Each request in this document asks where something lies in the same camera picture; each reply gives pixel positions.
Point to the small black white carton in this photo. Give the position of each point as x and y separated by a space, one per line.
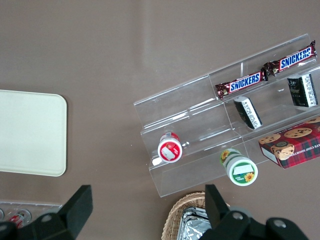
303 90
248 113

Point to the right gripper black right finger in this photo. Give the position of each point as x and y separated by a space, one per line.
216 207

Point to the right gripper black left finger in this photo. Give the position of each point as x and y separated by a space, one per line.
76 207

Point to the green sunflower lid cup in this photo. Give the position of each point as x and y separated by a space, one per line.
242 172

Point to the red cola bottle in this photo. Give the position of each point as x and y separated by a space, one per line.
21 216

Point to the stack of aluminium foil trays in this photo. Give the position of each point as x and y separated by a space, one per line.
193 225

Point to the clear acrylic stepped shelf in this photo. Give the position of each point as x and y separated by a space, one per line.
180 107

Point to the beige rectangular serving tray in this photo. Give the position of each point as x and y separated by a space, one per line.
30 132

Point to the clear acrylic bottle rack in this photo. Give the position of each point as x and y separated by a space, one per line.
37 207

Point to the red lid yogurt cup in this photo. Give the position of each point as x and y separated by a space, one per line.
170 150

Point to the oval wicker basket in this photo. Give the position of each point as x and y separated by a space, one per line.
172 220

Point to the Snickers chocolate bar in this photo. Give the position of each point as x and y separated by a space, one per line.
243 85
291 59

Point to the red tartan cookie box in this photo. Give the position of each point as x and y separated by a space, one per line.
297 147

